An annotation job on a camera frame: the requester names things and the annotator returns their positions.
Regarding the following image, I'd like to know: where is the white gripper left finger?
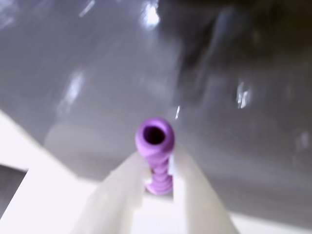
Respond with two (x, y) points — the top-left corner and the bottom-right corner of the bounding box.
(70, 151), (147, 234)

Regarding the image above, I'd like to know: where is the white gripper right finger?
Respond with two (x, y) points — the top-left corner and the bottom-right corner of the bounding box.
(169, 142), (237, 234)

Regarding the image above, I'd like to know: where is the purple ribbed pen grip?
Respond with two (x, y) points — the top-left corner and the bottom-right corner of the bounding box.
(135, 117), (176, 195)

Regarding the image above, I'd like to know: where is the dark grey plastic mat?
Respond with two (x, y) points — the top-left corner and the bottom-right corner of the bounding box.
(0, 0), (312, 221)

